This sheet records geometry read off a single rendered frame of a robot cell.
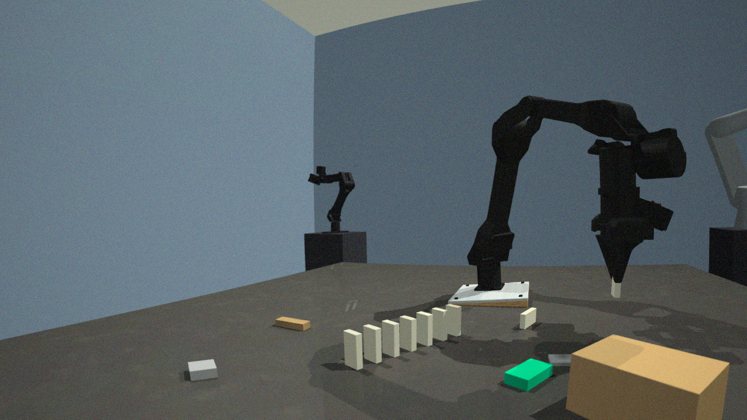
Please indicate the green rectangular block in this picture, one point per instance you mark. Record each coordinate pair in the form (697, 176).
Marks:
(528, 374)

